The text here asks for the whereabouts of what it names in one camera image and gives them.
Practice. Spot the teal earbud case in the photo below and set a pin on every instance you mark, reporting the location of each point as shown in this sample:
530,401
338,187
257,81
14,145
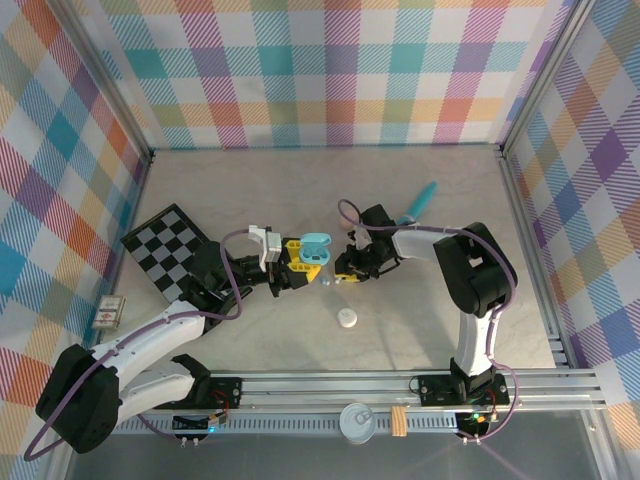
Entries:
315,250

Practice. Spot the teal cylinder tool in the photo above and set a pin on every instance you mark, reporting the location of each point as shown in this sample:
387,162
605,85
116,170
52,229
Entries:
420,200

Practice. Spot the white round earbud case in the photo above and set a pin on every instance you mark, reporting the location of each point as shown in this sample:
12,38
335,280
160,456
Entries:
347,320

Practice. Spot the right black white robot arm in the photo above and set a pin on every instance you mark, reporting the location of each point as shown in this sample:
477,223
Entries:
475,345

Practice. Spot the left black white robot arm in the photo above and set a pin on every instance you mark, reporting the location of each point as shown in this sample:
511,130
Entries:
150,335

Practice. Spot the black grey checkerboard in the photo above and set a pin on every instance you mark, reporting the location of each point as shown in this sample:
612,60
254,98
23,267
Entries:
165,235

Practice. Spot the small printed card box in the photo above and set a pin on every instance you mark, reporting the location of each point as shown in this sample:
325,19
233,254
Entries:
109,312

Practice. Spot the silver tin can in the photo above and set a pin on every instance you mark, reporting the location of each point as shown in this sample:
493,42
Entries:
357,422

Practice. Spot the cork block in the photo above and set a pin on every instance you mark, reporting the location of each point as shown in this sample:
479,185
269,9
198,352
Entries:
398,421

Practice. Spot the small control board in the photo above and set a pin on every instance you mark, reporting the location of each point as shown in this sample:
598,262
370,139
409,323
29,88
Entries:
475,420
200,424

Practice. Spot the aluminium front rail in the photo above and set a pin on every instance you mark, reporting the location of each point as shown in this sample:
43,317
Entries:
325,387

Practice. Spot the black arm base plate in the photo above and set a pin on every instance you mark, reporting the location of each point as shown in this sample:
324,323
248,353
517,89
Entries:
435,390
225,392

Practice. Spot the aluminium side rail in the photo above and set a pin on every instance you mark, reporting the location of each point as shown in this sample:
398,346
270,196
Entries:
132,210
517,200

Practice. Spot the aluminium corner post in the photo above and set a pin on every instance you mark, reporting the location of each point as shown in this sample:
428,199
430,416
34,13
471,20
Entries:
107,75
545,75

